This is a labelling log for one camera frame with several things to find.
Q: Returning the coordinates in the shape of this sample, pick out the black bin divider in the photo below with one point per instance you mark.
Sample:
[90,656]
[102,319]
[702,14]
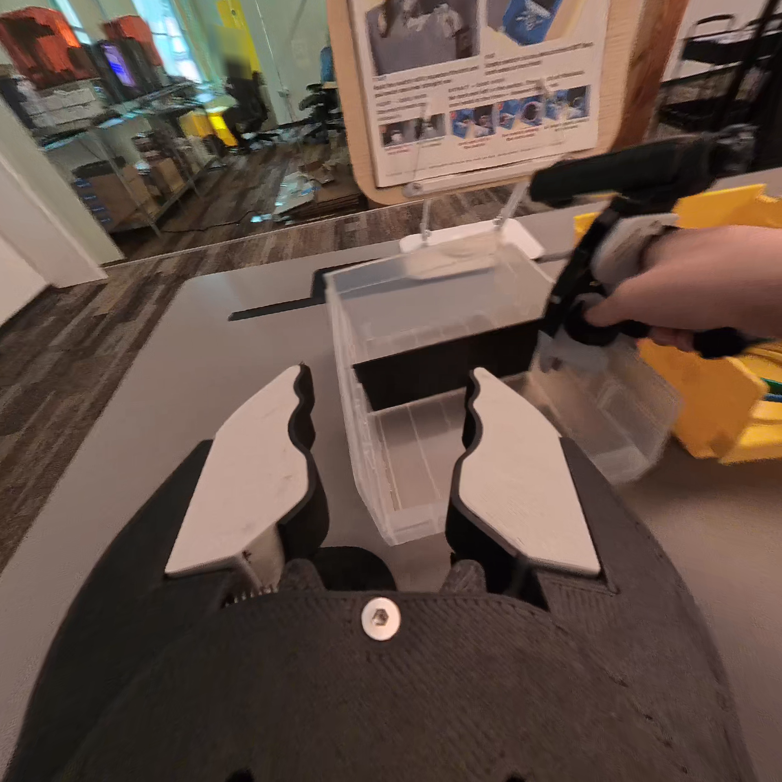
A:
[427,366]

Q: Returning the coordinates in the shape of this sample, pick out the black strip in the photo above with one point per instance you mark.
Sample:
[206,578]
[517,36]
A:
[275,308]

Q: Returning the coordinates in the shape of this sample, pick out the metal shelving rack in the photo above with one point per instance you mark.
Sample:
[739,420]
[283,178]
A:
[122,131]

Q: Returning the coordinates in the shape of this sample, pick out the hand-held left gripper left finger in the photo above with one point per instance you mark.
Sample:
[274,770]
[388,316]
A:
[244,482]

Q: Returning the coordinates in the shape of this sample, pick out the clear plastic bin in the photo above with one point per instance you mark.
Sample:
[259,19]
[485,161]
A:
[391,317]

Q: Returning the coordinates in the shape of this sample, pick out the yellow plastic bin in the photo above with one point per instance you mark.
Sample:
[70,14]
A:
[702,397]

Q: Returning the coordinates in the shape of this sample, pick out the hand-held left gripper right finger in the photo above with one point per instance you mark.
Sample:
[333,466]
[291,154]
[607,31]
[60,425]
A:
[525,482]

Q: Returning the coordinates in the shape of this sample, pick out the cardboard boxes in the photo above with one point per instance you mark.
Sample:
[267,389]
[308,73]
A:
[122,189]

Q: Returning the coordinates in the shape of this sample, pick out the wooden poster board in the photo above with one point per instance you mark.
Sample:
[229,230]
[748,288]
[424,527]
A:
[351,122]

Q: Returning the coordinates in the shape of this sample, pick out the printed instruction sheet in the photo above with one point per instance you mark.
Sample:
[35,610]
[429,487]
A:
[489,98]

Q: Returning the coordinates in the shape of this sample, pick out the person's right hand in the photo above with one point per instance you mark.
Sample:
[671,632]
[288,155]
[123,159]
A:
[702,281]

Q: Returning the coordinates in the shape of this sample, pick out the flattened cardboard sheets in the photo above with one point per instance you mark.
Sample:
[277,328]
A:
[317,189]

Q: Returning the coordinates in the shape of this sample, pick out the orange 3D printer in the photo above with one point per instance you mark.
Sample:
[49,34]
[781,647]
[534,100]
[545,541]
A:
[131,43]
[36,43]

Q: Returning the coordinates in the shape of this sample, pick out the wooden post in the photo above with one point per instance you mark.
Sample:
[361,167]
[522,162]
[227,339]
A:
[653,61]

